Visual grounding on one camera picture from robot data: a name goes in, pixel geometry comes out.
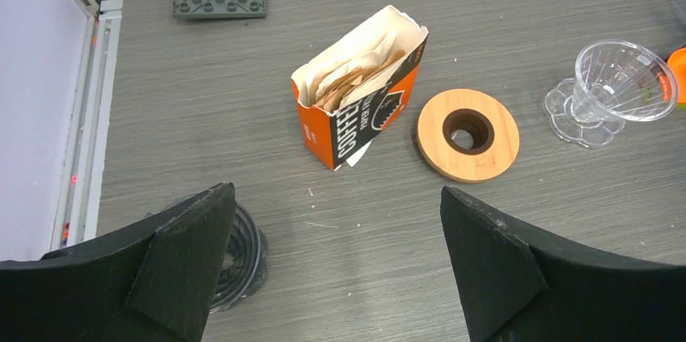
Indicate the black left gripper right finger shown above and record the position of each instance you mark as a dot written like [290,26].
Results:
[519,282]

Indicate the orange plastic holder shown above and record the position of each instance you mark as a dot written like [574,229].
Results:
[677,64]

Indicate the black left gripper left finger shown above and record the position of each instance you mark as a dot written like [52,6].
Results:
[153,280]

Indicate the orange coffee filter box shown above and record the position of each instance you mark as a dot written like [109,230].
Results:
[349,93]

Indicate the aluminium frame rail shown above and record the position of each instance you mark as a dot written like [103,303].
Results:
[80,188]

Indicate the wooden ring dripper stand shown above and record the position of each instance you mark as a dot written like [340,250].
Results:
[467,135]

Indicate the dark smoky glass dripper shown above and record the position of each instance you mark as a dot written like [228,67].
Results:
[244,265]

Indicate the clear glass dripper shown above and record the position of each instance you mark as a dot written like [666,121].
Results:
[614,81]

